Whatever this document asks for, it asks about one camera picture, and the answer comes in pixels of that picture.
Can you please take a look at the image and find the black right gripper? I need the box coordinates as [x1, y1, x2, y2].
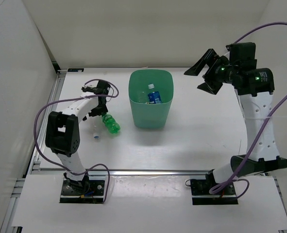
[184, 49, 238, 95]

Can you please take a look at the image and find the clear unlabelled plastic bottle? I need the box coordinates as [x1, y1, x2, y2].
[92, 116, 101, 140]

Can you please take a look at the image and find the green soda bottle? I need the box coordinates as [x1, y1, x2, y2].
[101, 113, 120, 134]

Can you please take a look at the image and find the clear bottle white blue label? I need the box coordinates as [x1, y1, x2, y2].
[137, 90, 149, 104]

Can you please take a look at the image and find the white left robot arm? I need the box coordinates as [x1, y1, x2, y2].
[45, 94, 107, 194]

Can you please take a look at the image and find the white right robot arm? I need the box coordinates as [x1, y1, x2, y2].
[184, 45, 287, 194]

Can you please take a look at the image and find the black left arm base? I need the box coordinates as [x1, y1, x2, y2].
[59, 173, 105, 204]

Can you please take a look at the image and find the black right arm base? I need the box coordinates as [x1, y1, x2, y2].
[186, 171, 238, 205]

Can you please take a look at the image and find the green plastic bin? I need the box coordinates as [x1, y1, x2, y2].
[128, 69, 174, 129]

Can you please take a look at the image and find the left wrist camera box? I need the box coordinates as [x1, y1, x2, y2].
[81, 81, 111, 95]

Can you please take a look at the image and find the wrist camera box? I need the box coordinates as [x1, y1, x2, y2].
[226, 42, 257, 70]
[81, 81, 111, 95]

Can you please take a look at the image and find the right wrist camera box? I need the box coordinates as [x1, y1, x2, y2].
[226, 42, 257, 70]

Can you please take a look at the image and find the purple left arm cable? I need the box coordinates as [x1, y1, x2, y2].
[34, 78, 120, 203]

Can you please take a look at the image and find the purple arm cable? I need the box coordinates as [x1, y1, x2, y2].
[209, 22, 287, 200]
[34, 78, 120, 203]

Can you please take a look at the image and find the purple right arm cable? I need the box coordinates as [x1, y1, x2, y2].
[209, 22, 287, 200]

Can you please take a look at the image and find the aluminium front table rail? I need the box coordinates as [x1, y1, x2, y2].
[31, 168, 208, 176]

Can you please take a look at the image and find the aluminium table rail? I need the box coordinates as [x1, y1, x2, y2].
[31, 168, 208, 176]
[0, 69, 67, 233]

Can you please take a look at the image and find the aluminium left table rail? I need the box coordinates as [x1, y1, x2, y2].
[0, 69, 67, 233]

